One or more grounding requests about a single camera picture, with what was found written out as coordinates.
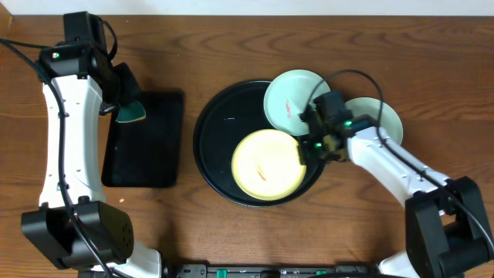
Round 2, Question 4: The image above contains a green sponge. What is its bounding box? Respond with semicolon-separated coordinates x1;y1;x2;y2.
115;100;147;124

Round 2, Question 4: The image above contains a light blue plate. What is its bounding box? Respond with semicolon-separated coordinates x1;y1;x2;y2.
263;69;330;136
346;97;404;145

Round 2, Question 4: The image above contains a yellow plate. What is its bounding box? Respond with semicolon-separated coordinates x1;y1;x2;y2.
231;129;306;201

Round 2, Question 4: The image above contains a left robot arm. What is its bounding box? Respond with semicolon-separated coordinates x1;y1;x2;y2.
21;36;163;277

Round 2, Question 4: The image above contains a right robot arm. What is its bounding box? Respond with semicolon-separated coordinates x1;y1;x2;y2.
299;110;493;277

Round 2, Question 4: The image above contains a rectangular black tray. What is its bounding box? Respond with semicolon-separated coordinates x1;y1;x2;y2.
101;90;184;188

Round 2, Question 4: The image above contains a round black tray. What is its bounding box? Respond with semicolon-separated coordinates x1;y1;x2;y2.
193;80;325;207

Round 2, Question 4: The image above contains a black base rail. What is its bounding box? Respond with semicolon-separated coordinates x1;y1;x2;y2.
174;264;379;278

